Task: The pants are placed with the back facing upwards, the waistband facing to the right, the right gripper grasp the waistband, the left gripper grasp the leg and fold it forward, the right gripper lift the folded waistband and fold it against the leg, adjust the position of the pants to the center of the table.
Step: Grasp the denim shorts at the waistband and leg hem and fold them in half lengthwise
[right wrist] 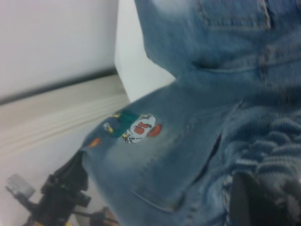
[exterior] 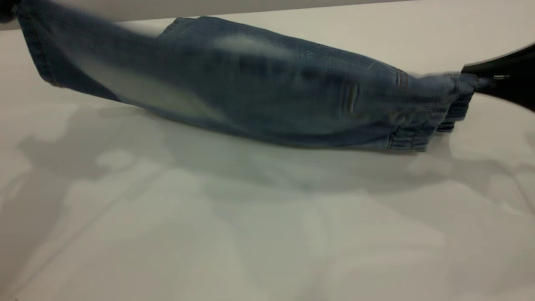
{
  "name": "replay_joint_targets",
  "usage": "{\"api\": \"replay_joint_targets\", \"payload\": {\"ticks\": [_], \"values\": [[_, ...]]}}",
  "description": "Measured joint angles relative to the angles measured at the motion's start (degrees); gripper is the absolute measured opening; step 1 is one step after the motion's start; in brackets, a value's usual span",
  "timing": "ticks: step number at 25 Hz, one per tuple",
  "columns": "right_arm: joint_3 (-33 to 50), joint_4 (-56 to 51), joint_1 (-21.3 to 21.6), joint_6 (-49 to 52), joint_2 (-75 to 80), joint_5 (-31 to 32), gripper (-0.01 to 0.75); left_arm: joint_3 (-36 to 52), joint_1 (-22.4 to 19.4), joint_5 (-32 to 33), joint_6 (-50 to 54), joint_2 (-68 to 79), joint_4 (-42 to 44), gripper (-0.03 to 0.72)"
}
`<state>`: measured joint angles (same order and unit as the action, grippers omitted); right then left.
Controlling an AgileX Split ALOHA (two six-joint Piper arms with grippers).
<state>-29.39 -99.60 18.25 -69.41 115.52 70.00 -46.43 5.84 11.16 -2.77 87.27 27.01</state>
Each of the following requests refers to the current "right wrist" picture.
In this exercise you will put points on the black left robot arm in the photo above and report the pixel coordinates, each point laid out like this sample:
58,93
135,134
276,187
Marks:
98,217

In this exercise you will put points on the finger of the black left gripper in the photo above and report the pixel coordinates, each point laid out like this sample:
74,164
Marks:
75,169

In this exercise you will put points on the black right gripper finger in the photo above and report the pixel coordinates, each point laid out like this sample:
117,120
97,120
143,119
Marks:
249,202

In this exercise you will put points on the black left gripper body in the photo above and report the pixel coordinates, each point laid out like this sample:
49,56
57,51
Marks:
61,197

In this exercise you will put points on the blue denim shorts with print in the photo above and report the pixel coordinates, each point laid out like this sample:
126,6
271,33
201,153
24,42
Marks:
188,82

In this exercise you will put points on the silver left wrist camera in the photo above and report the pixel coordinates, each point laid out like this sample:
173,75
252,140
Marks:
20,187

